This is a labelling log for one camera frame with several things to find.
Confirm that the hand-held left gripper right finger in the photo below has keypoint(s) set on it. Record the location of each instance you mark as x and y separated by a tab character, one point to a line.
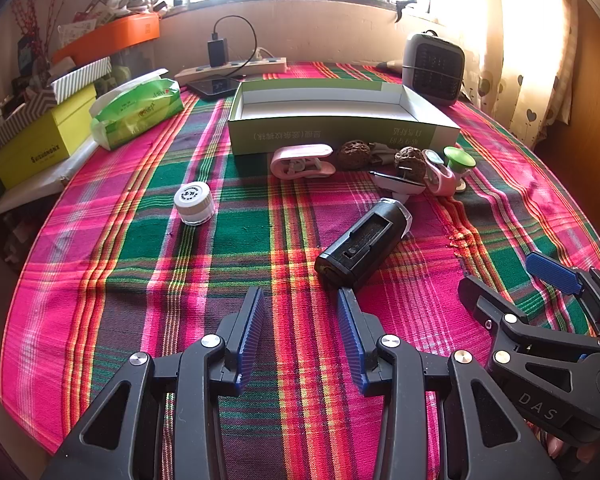
351	340

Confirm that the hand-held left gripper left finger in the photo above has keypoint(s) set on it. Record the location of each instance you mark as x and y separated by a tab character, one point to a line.
250	332

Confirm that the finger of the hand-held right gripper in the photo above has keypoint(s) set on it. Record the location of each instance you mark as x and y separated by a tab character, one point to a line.
552	272
485	300

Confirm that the black handheld device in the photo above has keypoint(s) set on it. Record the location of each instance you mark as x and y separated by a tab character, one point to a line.
360	245

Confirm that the pink holder with oval window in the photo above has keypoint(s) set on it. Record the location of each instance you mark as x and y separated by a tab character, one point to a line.
442	180

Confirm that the white round jar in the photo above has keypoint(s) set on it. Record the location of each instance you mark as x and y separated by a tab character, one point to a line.
192	205

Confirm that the white round gadget grey knobs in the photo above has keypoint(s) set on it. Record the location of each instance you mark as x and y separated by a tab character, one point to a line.
400	187

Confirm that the green mushroom-shaped stand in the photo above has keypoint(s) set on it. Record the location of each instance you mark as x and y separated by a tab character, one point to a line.
459	156

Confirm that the brown walnut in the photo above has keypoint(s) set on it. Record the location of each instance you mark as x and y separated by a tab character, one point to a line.
354	152
412	160

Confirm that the pink clip holder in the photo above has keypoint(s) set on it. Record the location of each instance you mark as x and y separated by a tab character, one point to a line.
300	152

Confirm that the green white cardboard box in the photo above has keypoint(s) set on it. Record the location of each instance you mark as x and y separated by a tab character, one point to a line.
330	135

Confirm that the person's right hand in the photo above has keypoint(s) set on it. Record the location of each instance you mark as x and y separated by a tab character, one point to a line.
557	447

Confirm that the plaid tablecloth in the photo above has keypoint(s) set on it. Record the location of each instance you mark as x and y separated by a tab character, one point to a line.
130	260

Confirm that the heart pattern curtain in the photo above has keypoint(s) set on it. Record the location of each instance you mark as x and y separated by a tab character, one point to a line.
530	60

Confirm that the grey desk fan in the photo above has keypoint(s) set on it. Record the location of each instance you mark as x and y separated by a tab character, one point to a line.
432	70

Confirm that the black smartphone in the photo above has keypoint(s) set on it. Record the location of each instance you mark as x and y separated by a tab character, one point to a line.
212	86

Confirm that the green tissue pack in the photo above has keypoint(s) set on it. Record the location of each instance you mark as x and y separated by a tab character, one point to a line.
135	110

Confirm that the white paper sheet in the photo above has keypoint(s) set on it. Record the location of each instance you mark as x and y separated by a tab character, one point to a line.
40	187

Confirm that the white power strip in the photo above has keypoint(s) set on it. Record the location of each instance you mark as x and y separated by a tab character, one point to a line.
260	66

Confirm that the black charger adapter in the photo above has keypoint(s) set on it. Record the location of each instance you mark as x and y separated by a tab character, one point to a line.
217	52

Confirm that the yellow box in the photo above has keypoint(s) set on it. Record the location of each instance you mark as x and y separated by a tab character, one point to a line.
35	150

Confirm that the clear glass tank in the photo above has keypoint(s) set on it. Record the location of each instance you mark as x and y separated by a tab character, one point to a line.
130	65

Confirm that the black window latch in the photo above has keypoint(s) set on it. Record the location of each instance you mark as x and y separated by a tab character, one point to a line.
399	10

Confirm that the grey white striped box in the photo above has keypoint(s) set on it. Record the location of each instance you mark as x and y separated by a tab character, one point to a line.
80	77

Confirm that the grey chevron box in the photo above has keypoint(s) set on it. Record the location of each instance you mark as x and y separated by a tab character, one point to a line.
25	110

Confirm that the orange box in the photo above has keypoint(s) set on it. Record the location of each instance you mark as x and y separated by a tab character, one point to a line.
125	35

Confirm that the red berry branches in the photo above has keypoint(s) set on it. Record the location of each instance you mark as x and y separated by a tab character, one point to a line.
30	5

